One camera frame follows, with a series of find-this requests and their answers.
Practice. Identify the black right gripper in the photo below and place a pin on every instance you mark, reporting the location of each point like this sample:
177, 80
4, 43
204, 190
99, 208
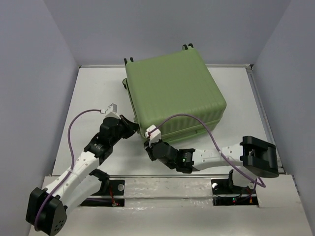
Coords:
150, 149

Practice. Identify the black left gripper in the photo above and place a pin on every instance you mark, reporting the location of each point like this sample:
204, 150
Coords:
131, 128

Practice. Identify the green hard-shell suitcase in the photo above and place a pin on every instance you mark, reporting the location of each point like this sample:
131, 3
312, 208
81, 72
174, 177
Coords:
174, 91

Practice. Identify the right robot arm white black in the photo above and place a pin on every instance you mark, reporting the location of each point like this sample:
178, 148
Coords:
252, 154

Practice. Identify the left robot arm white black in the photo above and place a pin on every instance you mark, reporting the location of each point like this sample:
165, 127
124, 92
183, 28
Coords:
49, 207

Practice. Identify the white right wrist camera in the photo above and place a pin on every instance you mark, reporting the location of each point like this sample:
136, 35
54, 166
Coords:
153, 134

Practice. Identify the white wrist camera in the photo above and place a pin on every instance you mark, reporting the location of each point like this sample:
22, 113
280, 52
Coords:
153, 134
110, 111

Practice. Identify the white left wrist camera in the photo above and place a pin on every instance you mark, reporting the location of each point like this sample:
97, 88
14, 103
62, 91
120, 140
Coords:
110, 111

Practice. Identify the aluminium rail front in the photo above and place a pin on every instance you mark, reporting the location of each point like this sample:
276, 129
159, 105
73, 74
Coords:
172, 176

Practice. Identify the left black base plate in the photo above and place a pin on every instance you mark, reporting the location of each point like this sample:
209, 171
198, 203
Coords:
111, 194

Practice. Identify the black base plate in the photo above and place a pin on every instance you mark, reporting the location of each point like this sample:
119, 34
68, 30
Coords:
224, 194
111, 194

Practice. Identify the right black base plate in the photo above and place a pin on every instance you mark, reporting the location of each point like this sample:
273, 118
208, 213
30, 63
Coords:
224, 194

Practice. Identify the aluminium rail right edge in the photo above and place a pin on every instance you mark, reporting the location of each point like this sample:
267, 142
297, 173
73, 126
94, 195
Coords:
261, 110

